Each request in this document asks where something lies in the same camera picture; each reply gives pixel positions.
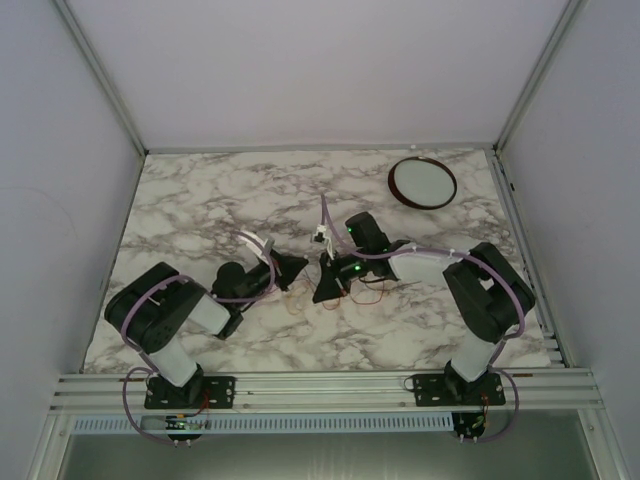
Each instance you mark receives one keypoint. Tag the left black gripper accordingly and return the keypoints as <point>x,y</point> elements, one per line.
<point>288,267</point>

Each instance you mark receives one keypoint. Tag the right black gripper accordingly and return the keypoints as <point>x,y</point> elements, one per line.
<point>328,286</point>

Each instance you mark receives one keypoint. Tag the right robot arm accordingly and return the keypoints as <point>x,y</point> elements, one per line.
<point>491,297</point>

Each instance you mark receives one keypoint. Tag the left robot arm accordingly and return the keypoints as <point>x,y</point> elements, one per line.
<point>150,311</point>

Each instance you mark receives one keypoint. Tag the round brown-rimmed dish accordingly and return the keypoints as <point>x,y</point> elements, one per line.
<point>422,183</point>

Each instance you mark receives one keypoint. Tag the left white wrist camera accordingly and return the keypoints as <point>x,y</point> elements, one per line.
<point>260,247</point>

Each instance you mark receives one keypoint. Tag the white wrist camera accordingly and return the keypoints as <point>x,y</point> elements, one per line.
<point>260,247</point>
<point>321,236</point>

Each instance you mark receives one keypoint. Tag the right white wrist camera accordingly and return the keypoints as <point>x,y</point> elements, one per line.
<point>321,236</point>

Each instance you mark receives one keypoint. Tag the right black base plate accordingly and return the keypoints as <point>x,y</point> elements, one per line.
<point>445,389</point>

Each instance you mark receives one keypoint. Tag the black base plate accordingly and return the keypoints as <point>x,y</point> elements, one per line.
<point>445,389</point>
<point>218,390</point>

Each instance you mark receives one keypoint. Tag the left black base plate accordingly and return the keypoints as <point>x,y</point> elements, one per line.
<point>218,390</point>

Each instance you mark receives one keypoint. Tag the grey slotted cable duct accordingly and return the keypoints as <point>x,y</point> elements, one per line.
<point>213,424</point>

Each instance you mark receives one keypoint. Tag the aluminium front rail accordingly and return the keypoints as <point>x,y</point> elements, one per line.
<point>365,391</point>

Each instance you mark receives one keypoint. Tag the left aluminium corner post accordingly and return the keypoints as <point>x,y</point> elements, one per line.
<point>98,70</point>

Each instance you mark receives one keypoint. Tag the aluminium corner post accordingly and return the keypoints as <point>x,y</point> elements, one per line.
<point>559,33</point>
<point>98,70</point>

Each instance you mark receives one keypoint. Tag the right aluminium corner post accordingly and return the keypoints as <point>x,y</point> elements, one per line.
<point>559,33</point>

